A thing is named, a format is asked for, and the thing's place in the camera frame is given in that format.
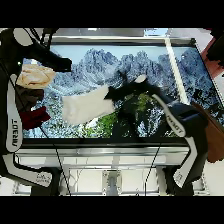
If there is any white T-shirt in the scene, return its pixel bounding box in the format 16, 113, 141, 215
61, 84, 116, 127

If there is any black cable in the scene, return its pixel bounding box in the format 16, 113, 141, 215
144, 134, 165, 196
39, 125, 73, 197

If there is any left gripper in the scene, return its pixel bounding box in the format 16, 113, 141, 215
48, 53, 73, 73

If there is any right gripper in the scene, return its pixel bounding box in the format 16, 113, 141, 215
104, 83, 130, 102

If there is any dark brown garment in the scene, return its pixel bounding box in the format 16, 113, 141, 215
14, 85, 45, 112

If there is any beige garment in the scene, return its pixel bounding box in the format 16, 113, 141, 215
15, 63, 58, 90

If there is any dark red garment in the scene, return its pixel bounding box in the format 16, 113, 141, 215
18, 106, 52, 131

